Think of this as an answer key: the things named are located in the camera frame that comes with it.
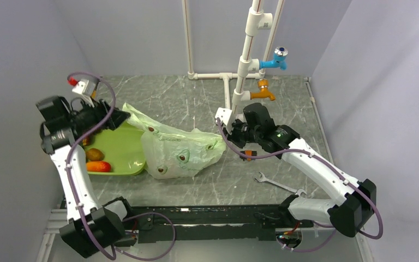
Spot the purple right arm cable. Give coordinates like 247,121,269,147
216,119,385,241

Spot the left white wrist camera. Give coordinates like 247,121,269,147
68,77,99,106

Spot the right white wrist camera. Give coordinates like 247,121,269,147
214,108,236,134

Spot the white PVC pipe frame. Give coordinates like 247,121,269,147
181,0,286,116

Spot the brown fake kiwi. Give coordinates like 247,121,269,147
85,148,105,162

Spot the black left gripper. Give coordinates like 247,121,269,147
67,94,130,132

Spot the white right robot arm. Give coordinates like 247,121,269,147
215,103,383,239

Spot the green plastic basin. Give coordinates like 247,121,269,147
85,123,146,176

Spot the orange plastic faucet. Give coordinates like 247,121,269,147
250,79,276,101

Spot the orange fake carrot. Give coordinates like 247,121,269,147
86,161,112,172

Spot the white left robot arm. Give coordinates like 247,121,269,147
36,96,135,258

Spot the light green plastic bag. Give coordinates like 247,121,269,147
122,103,226,180

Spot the blue plastic faucet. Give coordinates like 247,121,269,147
259,46,288,70

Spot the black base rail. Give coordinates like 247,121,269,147
118,197,313,243

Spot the black orange small tool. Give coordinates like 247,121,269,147
240,150,258,161

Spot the silver metal wrench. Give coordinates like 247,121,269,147
253,172,307,196

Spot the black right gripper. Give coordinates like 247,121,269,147
222,117,262,148

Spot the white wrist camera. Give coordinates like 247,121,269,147
214,108,236,134
68,77,99,106

